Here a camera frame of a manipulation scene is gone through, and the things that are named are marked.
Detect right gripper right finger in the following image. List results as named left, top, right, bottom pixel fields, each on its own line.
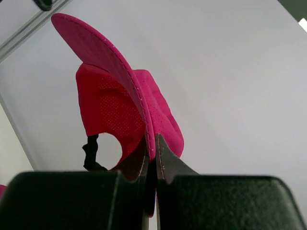
left=155, top=134, right=307, bottom=230

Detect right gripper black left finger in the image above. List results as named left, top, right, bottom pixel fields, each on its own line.
left=0, top=141, right=149, bottom=230

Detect pink cap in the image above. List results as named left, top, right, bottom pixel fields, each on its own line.
left=0, top=184, right=7, bottom=199
left=50, top=12, right=185, bottom=218

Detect left aluminium frame post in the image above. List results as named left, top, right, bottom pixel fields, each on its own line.
left=0, top=0, right=71, bottom=62

